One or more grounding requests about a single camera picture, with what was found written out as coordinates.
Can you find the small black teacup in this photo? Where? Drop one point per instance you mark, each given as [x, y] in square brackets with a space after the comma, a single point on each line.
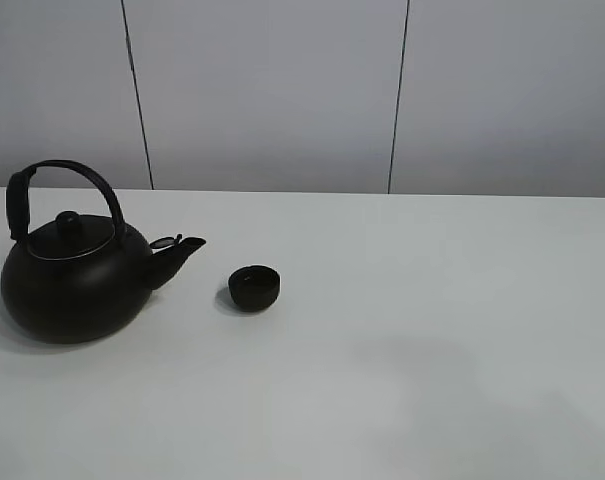
[254, 288]

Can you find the black round teapot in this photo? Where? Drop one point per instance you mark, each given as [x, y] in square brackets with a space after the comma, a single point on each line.
[81, 277]

